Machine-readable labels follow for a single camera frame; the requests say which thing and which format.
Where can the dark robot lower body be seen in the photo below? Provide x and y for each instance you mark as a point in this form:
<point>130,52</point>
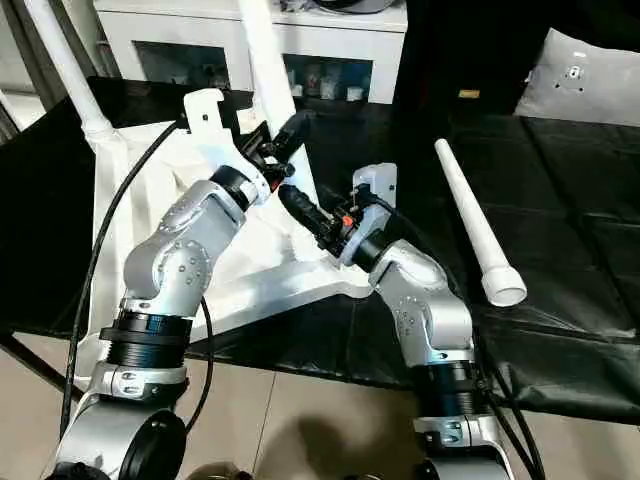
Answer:
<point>225,472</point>

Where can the white plastic table leg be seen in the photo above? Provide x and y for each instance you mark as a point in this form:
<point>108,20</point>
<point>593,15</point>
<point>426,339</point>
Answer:
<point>265,60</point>
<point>75,75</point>
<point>475,220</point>

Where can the white glass-door cabinet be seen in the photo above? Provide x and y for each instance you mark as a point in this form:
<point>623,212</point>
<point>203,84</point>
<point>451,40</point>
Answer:
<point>175,30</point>

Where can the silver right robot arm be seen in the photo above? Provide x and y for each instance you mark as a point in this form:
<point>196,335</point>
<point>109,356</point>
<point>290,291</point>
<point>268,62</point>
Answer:
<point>425,310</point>

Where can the black cabinet with yellow label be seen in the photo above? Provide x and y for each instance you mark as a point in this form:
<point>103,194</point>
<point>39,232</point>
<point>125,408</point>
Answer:
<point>465,55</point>

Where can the grey curtain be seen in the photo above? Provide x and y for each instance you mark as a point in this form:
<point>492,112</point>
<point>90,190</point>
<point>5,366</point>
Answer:
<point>30,60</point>

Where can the black work mat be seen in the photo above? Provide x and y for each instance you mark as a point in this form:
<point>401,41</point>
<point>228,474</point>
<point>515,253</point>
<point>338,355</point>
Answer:
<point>575,200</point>

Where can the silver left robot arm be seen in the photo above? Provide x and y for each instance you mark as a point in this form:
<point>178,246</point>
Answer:
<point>175,250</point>

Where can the black table frame leg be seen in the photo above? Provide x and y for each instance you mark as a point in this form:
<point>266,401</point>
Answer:
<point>35,365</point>

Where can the grey helmet on cabinet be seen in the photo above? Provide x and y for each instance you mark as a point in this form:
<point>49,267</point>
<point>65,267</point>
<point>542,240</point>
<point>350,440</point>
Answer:
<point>360,5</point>

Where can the white plastic table top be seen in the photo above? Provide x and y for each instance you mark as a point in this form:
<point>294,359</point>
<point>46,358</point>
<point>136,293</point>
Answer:
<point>140,190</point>

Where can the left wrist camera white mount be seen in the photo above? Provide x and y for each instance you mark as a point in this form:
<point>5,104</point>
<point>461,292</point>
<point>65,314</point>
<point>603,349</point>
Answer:
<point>210,130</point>

